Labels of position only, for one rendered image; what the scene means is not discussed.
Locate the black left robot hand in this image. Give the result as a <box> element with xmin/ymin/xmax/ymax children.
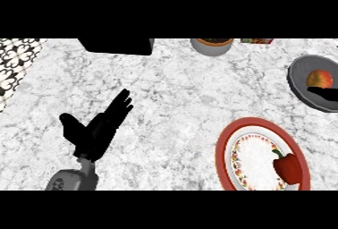
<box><xmin>57</xmin><ymin>88</ymin><xmax>134</xmax><ymax>163</ymax></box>

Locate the red bell pepper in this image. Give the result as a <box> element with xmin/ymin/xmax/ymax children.
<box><xmin>270</xmin><ymin>148</ymin><xmax>305</xmax><ymax>186</ymax></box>

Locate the orange round fruit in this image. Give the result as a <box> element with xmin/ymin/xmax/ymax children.
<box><xmin>305</xmin><ymin>69</ymin><xmax>333</xmax><ymax>89</ymax></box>

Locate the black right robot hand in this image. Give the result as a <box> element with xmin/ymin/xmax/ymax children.
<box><xmin>306</xmin><ymin>86</ymin><xmax>338</xmax><ymax>103</ymax></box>

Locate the grey pot with brown rim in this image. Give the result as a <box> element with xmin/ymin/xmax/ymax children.
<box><xmin>188</xmin><ymin>38</ymin><xmax>234</xmax><ymax>57</ymax></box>

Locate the red rimmed floral plate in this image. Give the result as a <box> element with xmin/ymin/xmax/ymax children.
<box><xmin>213</xmin><ymin>116</ymin><xmax>311</xmax><ymax>191</ymax></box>

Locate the colourful printed box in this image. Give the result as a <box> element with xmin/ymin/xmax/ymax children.
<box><xmin>240</xmin><ymin>38</ymin><xmax>274</xmax><ymax>45</ymax></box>

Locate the black box appliance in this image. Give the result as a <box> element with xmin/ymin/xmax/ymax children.
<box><xmin>78</xmin><ymin>38</ymin><xmax>156</xmax><ymax>56</ymax></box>

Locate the grey round pan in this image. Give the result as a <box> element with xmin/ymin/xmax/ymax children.
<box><xmin>286</xmin><ymin>54</ymin><xmax>338</xmax><ymax>114</ymax></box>

